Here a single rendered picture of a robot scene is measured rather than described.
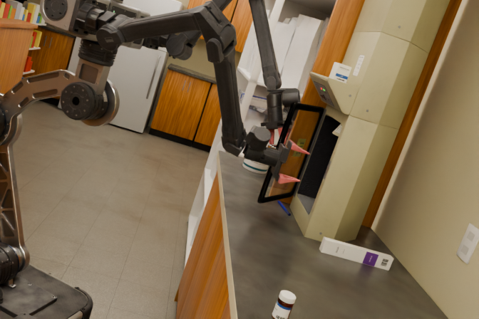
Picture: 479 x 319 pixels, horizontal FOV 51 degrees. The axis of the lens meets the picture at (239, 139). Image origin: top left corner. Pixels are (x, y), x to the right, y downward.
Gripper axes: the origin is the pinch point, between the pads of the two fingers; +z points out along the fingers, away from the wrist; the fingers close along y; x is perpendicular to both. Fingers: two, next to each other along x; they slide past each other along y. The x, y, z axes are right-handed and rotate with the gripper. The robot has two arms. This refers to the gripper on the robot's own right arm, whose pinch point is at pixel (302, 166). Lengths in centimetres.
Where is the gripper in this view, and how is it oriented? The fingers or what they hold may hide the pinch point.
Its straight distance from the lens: 167.2
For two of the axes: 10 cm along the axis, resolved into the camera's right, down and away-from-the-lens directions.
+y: 3.0, -9.4, -1.7
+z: 9.5, 2.9, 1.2
